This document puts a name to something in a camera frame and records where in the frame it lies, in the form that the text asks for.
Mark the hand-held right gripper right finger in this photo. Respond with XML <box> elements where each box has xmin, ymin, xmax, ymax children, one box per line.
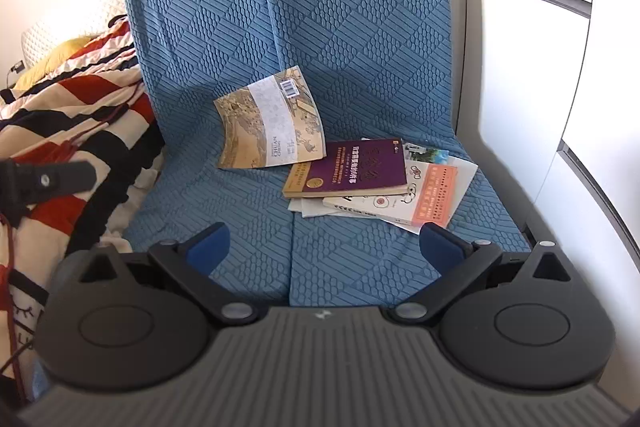
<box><xmin>387</xmin><ymin>223</ymin><xmax>572</xmax><ymax>324</ymax></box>

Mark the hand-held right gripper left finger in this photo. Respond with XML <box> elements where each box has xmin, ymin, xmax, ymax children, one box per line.
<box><xmin>75</xmin><ymin>222</ymin><xmax>261</xmax><ymax>328</ymax></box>

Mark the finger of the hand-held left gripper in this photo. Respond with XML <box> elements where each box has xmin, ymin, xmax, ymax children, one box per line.
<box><xmin>0</xmin><ymin>158</ymin><xmax>99</xmax><ymax>228</ymax></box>

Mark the white book with orange label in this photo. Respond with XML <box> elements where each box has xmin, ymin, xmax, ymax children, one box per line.
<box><xmin>322</xmin><ymin>157</ymin><xmax>460</xmax><ymax>228</ymax></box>

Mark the white paper sheet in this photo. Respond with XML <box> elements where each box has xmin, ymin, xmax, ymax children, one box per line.
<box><xmin>360</xmin><ymin>138</ymin><xmax>478</xmax><ymax>235</ymax></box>
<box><xmin>287</xmin><ymin>197</ymin><xmax>331</xmax><ymax>219</ymax></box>

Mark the purple book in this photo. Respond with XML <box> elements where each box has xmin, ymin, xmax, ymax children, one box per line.
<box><xmin>282</xmin><ymin>138</ymin><xmax>408</xmax><ymax>200</ymax></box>

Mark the beige painted-cover book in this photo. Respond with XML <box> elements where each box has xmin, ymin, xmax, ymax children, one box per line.
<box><xmin>213</xmin><ymin>66</ymin><xmax>327</xmax><ymax>170</ymax></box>

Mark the red black white striped blanket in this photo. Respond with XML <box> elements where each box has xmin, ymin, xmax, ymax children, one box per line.
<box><xmin>0</xmin><ymin>19</ymin><xmax>166</xmax><ymax>408</ymax></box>

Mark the yellow pillow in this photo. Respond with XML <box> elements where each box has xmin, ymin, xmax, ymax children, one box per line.
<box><xmin>12</xmin><ymin>36</ymin><xmax>96</xmax><ymax>90</ymax></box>

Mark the white quilted pillow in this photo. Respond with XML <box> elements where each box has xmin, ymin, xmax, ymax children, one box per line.
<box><xmin>21</xmin><ymin>0</ymin><xmax>128</xmax><ymax>70</ymax></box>

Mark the white cabinet with grey trim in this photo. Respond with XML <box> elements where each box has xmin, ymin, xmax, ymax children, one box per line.
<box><xmin>447</xmin><ymin>0</ymin><xmax>640</xmax><ymax>258</ymax></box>

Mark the blue textured sofa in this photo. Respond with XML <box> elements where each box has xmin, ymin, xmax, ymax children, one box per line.
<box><xmin>122</xmin><ymin>0</ymin><xmax>531</xmax><ymax>308</ymax></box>

